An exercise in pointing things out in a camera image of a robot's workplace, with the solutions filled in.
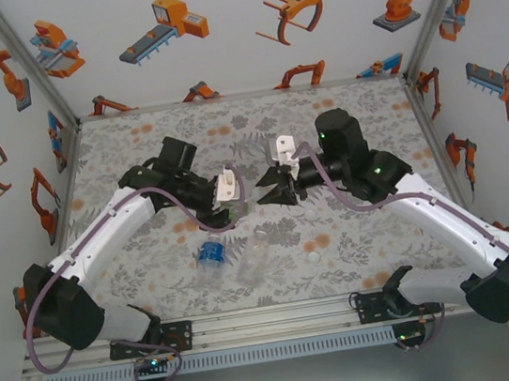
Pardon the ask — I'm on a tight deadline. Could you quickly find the blue label plastic bottle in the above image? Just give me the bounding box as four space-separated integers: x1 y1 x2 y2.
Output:
190 232 231 288

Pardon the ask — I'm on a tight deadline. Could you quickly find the clear unlabelled plastic bottle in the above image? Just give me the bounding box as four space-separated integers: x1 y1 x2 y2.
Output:
230 226 275 284

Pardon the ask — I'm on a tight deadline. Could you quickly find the floral patterned table cover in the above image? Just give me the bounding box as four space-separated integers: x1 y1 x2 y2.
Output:
20 65 493 339

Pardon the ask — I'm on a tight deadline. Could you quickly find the small green LED circuit board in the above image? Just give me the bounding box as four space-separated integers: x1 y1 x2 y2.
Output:
132 354 168 377
394 328 424 345

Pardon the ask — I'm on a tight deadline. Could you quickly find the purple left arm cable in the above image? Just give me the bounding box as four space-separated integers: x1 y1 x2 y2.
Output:
4 162 276 381

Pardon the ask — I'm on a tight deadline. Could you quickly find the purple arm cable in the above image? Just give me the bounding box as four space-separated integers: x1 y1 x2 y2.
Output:
292 113 509 381
4 162 276 381

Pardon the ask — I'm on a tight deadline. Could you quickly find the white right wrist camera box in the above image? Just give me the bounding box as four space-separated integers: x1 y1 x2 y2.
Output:
263 132 303 181

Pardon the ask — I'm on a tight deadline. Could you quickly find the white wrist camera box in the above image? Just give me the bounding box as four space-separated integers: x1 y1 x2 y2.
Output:
263 132 303 181
209 163 243 206

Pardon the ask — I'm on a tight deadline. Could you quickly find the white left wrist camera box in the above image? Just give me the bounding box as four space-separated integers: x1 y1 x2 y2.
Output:
209 163 243 206

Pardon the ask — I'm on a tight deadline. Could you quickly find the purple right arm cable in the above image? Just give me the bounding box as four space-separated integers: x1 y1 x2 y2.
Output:
292 113 509 381

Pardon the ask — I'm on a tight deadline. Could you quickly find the aluminium back frame rail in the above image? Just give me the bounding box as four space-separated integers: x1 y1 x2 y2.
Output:
75 69 410 125

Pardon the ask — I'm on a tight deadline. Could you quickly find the aluminium side frame rail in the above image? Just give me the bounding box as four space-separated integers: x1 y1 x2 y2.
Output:
36 122 100 248
401 67 501 281

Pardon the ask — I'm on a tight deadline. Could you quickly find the aluminium front frame rail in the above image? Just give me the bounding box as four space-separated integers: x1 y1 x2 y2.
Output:
17 270 509 378

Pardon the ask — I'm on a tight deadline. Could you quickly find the slotted grey cable duct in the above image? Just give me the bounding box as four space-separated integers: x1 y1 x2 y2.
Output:
40 326 397 381

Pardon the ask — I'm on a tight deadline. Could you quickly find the slanted aluminium corner post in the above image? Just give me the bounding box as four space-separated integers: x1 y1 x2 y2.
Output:
391 0 499 84
0 0 83 137

